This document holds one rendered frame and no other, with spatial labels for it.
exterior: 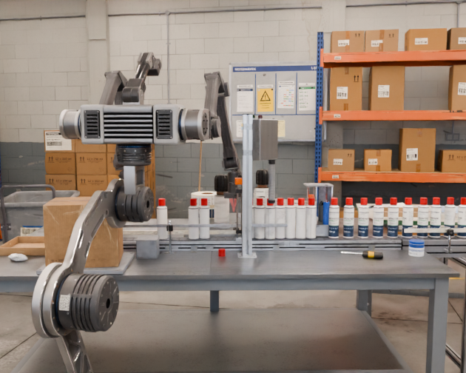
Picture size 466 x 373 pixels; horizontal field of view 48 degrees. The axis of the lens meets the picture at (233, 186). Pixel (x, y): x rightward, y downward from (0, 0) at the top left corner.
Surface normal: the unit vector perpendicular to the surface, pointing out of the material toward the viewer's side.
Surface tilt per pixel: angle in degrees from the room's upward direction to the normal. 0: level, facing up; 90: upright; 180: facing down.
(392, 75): 89
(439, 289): 90
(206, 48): 90
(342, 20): 90
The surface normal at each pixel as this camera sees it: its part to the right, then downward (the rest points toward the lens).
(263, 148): 0.83, 0.07
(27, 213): 0.14, 0.18
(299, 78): -0.18, 0.11
